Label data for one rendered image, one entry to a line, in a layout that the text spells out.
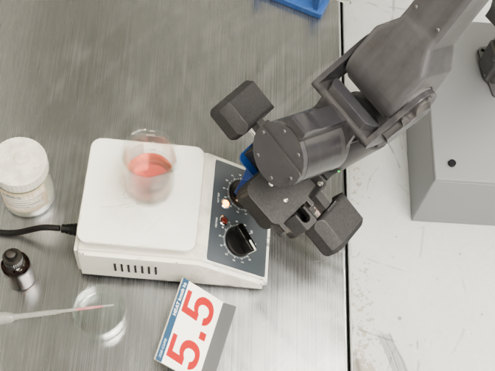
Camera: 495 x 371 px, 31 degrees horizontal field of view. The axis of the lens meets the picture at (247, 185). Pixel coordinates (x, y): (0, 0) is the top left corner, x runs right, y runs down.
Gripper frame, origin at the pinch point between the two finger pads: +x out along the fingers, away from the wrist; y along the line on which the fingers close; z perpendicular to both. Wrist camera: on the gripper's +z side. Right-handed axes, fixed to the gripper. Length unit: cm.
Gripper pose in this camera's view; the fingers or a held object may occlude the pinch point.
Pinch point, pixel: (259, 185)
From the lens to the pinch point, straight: 92.0
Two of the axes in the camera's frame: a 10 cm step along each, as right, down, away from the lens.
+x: -5.6, 3.5, 7.5
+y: 6.3, 7.7, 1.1
